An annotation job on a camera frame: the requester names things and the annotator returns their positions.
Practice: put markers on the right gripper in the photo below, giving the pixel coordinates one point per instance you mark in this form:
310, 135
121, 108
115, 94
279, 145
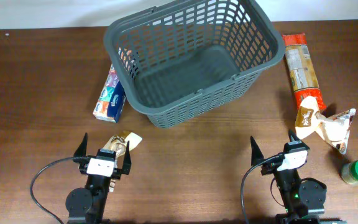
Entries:
271, 166

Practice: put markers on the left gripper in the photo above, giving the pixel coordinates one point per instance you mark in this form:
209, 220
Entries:
117, 172

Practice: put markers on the tissue pack multipack box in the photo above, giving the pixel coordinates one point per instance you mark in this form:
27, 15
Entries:
111, 100

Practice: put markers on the snack bag beige brown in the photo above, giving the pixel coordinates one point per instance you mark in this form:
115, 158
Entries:
334, 130
126, 140

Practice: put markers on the long pasta package red ends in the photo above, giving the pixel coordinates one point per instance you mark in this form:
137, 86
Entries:
301, 71

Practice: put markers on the grey plastic shopping basket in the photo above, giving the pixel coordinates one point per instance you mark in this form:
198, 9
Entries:
184, 58

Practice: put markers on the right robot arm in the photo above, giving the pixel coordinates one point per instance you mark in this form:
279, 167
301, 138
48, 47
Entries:
303, 199

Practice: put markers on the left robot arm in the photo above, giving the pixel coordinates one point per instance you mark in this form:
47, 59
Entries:
87, 204

